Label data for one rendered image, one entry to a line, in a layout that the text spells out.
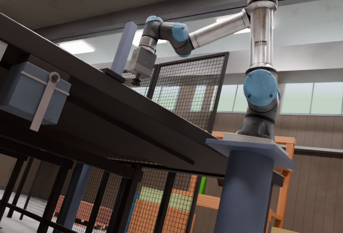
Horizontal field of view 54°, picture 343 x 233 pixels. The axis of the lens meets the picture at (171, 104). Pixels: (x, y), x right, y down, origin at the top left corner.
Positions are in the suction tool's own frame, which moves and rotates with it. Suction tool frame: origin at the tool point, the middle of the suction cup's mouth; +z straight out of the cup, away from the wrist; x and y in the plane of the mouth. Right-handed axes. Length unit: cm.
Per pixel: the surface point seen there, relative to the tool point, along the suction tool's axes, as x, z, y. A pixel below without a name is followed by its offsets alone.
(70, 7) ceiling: -782, -423, -116
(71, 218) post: -189, 71, -70
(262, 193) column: 41, 32, -40
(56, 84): 31, 22, 37
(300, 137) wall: -349, -202, -622
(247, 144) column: 40, 17, -29
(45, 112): 31, 30, 37
